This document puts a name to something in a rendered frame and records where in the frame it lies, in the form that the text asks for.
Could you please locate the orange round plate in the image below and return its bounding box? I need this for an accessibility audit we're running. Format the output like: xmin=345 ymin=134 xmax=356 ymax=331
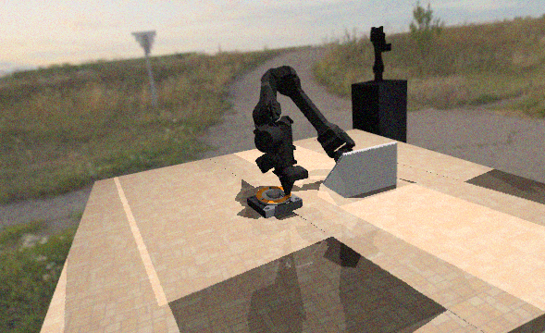
xmin=256 ymin=186 xmax=291 ymax=205

